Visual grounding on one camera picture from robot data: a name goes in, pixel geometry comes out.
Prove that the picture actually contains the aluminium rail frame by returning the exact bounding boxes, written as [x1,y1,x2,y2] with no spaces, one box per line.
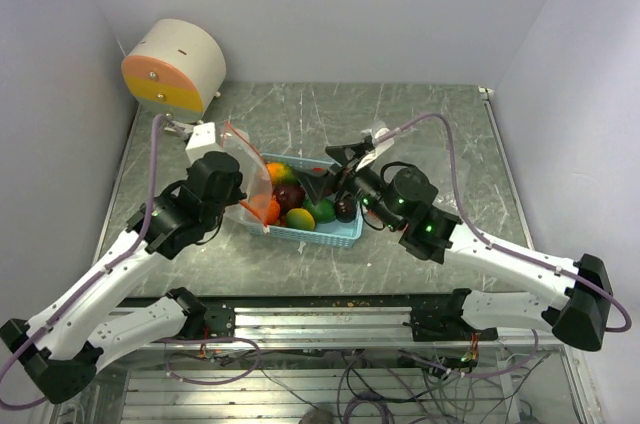
[52,295,603,423]

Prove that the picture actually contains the green lime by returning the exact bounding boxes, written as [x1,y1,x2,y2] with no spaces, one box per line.
[303,198,336,224]

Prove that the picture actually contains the orange green mango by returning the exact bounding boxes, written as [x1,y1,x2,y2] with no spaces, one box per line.
[266,162,298,187]

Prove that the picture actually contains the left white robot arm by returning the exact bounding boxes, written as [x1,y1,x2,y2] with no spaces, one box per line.
[1,151,246,404]

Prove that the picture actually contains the white bracket on table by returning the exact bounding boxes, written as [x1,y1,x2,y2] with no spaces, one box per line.
[163,121,197,141]

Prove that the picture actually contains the round drawer cabinet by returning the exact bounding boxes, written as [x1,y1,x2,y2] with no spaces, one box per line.
[121,18,227,123]

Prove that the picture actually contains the dark purple mangosteen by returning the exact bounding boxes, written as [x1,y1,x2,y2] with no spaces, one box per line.
[273,184,306,214]

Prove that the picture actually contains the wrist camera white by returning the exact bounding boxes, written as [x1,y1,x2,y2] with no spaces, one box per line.
[185,122,222,164]
[357,122,394,169]

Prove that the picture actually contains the light blue plastic basket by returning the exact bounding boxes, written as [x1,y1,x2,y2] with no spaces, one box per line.
[238,153,364,248]

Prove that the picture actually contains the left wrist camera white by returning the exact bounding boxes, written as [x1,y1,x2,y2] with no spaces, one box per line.
[185,122,222,164]

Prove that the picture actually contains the clear orange zip bag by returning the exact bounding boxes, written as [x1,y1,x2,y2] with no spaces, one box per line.
[220,122,273,231]

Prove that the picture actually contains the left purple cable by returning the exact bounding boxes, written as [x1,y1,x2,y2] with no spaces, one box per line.
[0,113,194,408]

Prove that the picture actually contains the yellow green mango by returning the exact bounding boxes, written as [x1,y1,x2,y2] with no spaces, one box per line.
[285,208,316,232]

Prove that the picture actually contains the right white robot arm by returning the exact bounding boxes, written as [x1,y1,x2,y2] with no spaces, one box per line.
[294,139,613,352]

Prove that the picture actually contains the loose wires under table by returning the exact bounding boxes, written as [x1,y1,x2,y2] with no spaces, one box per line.
[164,333,551,424]

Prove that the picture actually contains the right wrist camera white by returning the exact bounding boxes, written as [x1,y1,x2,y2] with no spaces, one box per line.
[357,122,394,169]

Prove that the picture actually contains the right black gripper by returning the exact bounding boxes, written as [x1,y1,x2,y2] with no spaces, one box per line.
[293,142,401,230]

